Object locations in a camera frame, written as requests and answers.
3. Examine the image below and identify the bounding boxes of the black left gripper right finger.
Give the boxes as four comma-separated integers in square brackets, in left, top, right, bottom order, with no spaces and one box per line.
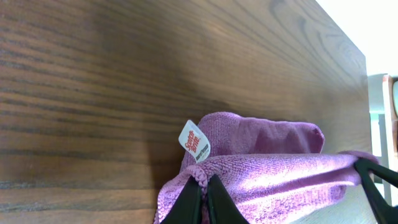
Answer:
[207,175,249,224]

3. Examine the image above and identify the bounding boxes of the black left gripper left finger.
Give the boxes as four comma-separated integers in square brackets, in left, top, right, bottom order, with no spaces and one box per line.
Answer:
[161,176,202,224]

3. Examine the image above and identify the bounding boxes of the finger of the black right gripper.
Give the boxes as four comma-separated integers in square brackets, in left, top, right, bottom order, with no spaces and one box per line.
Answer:
[354,159,398,224]

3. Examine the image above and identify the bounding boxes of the purple microfiber cloth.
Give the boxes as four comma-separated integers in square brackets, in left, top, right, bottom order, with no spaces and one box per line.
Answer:
[154,112,376,223]

